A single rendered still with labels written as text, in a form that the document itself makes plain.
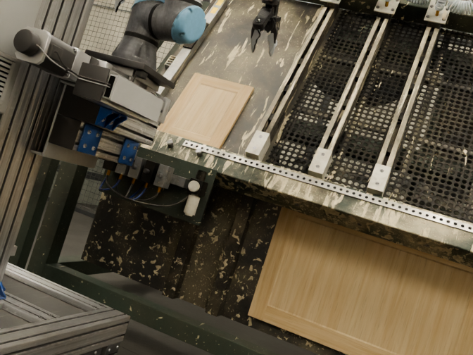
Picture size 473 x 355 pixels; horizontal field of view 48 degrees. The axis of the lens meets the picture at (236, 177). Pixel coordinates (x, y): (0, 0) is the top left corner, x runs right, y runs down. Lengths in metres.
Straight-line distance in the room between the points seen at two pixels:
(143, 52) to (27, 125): 0.42
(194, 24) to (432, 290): 1.39
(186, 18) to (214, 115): 0.85
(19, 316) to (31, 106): 0.62
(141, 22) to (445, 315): 1.59
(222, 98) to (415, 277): 1.15
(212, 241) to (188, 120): 0.57
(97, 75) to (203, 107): 1.09
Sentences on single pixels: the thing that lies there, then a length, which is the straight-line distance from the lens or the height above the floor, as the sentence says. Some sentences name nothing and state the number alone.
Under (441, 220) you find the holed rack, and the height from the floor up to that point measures 0.88.
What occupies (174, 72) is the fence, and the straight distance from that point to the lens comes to 2.65.
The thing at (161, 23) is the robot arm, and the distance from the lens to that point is 1.73.
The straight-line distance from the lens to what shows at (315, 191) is 2.12.
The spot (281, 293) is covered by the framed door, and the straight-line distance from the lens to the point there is 2.38.
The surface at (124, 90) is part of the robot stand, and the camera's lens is 1.47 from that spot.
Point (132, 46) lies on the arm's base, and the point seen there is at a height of 1.09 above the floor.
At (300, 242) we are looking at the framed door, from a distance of 2.35.
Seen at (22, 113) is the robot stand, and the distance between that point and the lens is 1.66.
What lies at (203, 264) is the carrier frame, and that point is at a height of 0.39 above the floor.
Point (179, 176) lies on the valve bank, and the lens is 2.20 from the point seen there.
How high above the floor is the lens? 0.76
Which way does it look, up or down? 1 degrees up
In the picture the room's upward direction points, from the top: 18 degrees clockwise
